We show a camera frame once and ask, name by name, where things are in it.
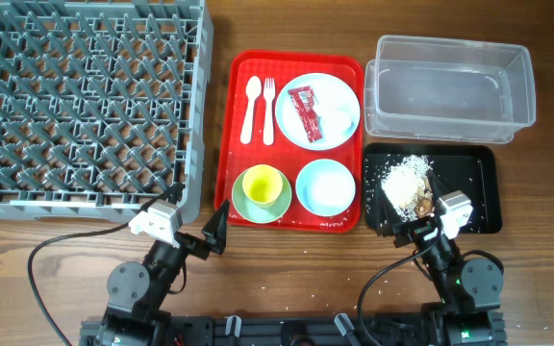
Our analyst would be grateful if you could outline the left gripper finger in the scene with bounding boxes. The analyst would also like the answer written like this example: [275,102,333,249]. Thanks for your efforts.
[152,183,184,206]
[202,200,230,255]

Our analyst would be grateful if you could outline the green bowl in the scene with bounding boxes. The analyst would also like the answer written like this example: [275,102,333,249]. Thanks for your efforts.
[231,171,292,224]

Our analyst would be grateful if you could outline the yellow plastic cup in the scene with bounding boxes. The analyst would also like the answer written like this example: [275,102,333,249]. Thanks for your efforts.
[242,164,283,208]

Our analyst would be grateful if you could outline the white plastic fork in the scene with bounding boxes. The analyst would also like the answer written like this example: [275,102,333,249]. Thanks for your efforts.
[263,78,276,146]

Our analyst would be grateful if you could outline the large light blue plate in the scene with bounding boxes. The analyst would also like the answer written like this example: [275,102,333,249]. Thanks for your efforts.
[275,73,360,151]

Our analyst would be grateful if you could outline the white plastic spoon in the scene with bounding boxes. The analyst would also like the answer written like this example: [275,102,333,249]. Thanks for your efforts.
[239,76,262,144]

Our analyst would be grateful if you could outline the red sauce packet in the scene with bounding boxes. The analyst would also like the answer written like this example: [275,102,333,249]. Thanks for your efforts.
[288,86,323,143]

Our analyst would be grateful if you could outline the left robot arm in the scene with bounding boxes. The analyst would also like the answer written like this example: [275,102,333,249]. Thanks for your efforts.
[80,184,230,345]

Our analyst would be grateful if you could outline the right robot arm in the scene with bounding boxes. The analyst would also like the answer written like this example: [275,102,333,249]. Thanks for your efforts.
[372,187,507,345]

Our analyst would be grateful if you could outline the black waste tray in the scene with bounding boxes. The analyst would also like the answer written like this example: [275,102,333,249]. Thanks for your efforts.
[363,143,503,234]

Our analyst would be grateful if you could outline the grey dishwasher rack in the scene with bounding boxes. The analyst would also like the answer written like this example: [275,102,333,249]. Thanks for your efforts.
[0,1,214,223]

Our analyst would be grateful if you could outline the brown food scraps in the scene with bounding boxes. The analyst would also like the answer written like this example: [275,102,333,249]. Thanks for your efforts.
[399,178,435,221]

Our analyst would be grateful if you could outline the pile of rice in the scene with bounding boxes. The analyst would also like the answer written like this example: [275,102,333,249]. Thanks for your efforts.
[380,155,432,200]

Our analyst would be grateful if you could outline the light blue bowl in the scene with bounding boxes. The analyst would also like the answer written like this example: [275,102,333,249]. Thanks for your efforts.
[295,159,356,217]

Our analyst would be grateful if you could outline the red plastic tray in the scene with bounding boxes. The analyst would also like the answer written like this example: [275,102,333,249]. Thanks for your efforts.
[214,50,365,208]

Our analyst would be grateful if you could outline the clear plastic bin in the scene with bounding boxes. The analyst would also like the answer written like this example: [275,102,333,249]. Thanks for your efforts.
[364,35,537,144]

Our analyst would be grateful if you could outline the right black cable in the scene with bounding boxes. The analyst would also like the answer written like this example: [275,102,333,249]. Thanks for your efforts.
[356,235,444,346]

